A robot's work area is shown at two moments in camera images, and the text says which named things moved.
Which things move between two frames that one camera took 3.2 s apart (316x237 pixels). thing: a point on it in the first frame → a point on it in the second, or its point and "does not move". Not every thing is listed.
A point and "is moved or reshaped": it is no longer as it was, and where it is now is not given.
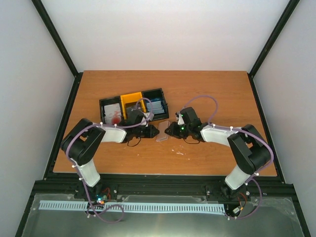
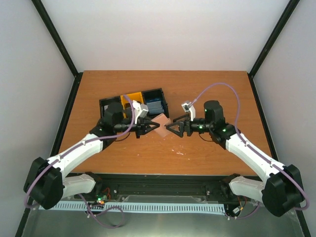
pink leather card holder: (162, 136) is moved or reshaped
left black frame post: (53, 32) does not move
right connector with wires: (237, 211) does not move
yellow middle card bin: (132, 98) does not move
